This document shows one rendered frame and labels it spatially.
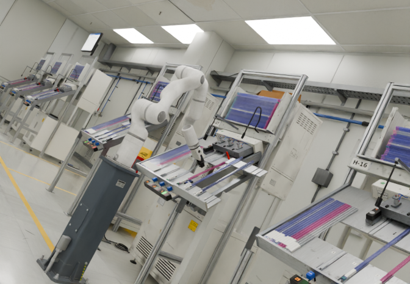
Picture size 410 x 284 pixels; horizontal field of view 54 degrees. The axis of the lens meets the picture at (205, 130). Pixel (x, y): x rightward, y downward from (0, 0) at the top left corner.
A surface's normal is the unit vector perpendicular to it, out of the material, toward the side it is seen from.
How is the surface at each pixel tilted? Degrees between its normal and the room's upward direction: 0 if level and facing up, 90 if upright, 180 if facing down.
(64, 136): 90
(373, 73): 90
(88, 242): 90
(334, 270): 44
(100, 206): 90
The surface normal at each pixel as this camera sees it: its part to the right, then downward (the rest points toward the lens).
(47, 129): 0.55, 0.18
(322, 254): -0.16, -0.93
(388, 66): -0.70, -0.44
